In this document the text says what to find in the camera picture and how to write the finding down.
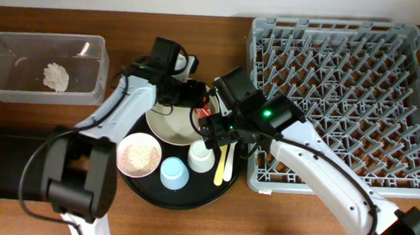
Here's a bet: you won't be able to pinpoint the beige plate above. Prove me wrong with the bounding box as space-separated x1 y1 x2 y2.
145 87 219 146

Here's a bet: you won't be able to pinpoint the pink bowl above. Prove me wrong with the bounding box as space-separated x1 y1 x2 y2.
116 132 162 178

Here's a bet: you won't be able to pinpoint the white tissue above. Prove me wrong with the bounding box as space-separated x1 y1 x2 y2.
43 62 69 93

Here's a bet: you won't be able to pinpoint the red snack wrapper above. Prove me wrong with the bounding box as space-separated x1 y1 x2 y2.
193 104 212 120

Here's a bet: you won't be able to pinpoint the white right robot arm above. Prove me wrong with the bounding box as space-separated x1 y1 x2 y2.
199 88 420 235

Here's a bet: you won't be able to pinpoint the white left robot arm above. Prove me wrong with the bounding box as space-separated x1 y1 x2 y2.
34 63 209 235

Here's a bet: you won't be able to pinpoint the grey dishwasher rack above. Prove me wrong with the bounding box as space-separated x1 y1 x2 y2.
246 17 420 199

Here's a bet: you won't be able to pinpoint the clear plastic waste bin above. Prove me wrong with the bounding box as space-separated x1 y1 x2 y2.
0 32 109 106

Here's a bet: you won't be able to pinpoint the white cup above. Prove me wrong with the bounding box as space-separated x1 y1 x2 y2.
187 140 215 173

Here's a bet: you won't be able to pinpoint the white plastic fork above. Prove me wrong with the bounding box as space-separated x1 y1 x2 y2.
222 142 237 182

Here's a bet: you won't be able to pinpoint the yellow plastic knife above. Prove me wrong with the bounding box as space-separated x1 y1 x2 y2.
213 145 228 186

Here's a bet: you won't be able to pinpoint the light blue cup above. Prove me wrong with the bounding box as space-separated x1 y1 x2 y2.
159 156 189 190

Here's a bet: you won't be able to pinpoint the round black tray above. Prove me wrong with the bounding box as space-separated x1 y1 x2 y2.
121 114 246 210

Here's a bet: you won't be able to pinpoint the rice grains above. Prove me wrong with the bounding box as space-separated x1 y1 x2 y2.
121 144 160 177

